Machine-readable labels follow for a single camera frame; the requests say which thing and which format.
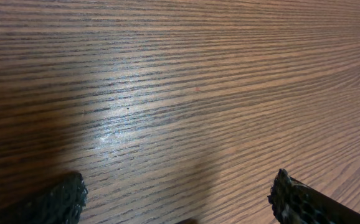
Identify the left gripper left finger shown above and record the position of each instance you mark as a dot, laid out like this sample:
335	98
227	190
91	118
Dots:
59	203

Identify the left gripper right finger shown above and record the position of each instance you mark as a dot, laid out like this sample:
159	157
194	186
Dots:
293	202

